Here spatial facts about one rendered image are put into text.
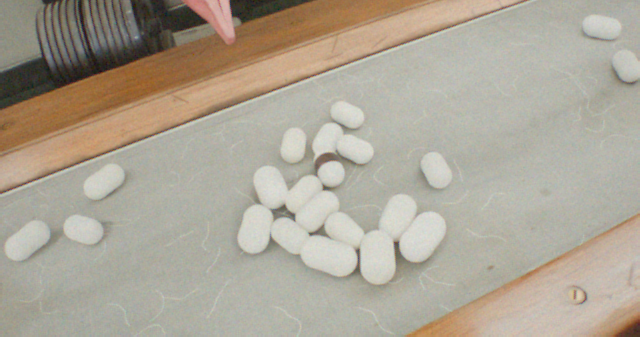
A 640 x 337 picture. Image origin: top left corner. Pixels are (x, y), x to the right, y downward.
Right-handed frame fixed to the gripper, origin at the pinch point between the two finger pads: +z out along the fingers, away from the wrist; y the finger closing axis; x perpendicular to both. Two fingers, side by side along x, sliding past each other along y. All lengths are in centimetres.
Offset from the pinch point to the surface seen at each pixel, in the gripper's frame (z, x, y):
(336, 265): 21.2, -10.1, -1.0
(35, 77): -93, 180, -53
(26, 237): 10.7, -1.4, -20.0
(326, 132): 11.7, -2.3, 3.7
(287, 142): 11.2, -1.9, 0.7
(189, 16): -97, 180, 15
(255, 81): 2.8, 6.2, 1.6
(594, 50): 13.1, -1.1, 30.7
